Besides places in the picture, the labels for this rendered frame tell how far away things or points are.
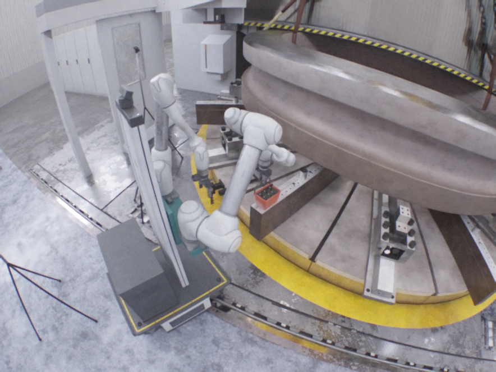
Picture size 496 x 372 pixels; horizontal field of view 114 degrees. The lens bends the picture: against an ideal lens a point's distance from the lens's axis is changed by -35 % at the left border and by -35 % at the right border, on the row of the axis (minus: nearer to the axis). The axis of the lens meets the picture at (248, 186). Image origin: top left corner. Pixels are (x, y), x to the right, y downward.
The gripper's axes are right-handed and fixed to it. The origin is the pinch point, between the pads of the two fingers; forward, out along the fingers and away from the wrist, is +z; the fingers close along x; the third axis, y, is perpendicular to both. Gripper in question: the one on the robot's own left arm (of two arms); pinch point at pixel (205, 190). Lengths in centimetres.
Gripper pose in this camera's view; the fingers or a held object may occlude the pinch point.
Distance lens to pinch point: 193.2
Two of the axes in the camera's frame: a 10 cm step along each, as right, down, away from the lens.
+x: -6.2, -5.3, 5.9
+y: 7.9, -3.9, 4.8
